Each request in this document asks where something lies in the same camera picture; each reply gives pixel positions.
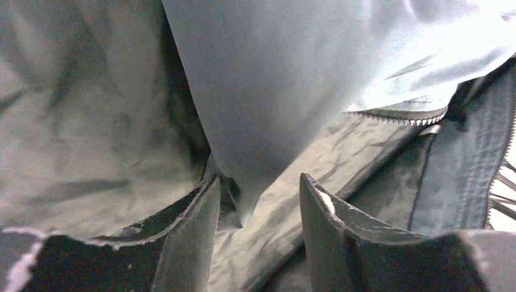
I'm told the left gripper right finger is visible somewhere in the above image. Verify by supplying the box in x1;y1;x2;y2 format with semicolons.
299;173;515;291

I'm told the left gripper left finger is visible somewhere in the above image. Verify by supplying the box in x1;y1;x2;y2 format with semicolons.
1;175;220;291

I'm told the grey gradient hooded jacket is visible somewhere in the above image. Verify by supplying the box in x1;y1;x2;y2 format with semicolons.
1;1;515;291

